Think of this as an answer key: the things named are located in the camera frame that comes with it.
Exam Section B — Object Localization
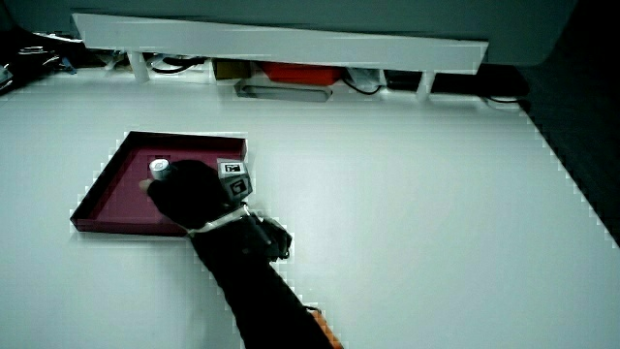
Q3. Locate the person's right hand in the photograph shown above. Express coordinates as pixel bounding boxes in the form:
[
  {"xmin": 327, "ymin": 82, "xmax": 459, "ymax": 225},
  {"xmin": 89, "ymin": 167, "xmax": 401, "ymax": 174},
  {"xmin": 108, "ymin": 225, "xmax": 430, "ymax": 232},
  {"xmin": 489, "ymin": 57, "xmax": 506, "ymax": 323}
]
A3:
[{"xmin": 139, "ymin": 157, "xmax": 254, "ymax": 235}]

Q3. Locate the maroon square tray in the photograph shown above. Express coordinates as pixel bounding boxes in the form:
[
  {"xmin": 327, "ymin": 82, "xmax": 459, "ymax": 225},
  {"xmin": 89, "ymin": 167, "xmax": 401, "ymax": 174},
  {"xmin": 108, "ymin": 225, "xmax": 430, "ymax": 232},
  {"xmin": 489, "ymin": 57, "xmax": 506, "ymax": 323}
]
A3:
[{"xmin": 70, "ymin": 130, "xmax": 249, "ymax": 238}]

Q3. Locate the person's right forearm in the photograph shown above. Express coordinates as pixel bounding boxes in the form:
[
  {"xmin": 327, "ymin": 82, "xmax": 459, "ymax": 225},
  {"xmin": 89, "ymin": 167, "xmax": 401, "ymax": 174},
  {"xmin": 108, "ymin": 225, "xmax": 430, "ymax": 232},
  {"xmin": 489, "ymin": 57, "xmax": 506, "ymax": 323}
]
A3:
[{"xmin": 189, "ymin": 208, "xmax": 336, "ymax": 349}]

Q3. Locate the brown cardboard box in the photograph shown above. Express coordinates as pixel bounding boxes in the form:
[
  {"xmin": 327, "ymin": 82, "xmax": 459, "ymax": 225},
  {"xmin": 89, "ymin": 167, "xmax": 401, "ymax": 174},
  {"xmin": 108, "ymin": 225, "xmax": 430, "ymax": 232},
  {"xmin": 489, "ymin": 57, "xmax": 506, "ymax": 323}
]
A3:
[{"xmin": 213, "ymin": 58, "xmax": 252, "ymax": 81}]

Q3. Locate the orange box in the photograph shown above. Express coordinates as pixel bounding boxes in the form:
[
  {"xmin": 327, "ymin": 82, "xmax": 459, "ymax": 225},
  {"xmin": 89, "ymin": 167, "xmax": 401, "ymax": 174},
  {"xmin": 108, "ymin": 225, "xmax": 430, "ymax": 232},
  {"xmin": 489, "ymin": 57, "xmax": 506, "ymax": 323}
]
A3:
[{"xmin": 261, "ymin": 61, "xmax": 346, "ymax": 87}]

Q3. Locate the white desk shelf riser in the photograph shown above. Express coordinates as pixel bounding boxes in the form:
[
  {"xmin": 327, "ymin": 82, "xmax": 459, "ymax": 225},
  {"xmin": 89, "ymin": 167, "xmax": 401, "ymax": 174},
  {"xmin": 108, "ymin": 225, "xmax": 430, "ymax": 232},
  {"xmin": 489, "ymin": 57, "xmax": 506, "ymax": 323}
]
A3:
[{"xmin": 72, "ymin": 13, "xmax": 489, "ymax": 102}]

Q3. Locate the white plastic bag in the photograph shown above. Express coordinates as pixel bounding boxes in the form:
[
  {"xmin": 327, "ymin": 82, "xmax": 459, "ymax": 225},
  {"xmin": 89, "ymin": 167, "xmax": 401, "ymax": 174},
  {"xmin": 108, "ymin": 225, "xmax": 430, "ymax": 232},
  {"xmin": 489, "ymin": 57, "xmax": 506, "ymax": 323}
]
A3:
[{"xmin": 347, "ymin": 67, "xmax": 387, "ymax": 89}]

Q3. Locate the dark clutter pile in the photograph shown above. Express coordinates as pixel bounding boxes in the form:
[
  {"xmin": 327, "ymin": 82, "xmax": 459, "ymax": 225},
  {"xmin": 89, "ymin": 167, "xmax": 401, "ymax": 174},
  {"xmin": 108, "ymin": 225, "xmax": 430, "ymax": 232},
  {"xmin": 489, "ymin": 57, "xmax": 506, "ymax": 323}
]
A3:
[{"xmin": 0, "ymin": 28, "xmax": 78, "ymax": 93}]

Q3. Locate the black flat device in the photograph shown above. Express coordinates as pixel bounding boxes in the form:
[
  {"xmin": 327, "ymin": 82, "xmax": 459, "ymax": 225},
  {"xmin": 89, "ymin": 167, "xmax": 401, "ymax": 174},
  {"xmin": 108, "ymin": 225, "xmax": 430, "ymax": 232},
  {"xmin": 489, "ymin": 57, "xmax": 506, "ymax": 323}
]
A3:
[{"xmin": 386, "ymin": 65, "xmax": 530, "ymax": 98}]

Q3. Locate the black cable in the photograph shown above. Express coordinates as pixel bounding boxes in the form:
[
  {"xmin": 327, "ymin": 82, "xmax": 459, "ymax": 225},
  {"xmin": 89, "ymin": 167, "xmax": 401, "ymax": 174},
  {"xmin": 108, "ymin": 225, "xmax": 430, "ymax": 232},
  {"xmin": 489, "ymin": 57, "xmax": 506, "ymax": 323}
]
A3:
[
  {"xmin": 341, "ymin": 77, "xmax": 384, "ymax": 96},
  {"xmin": 150, "ymin": 55, "xmax": 208, "ymax": 75}
]

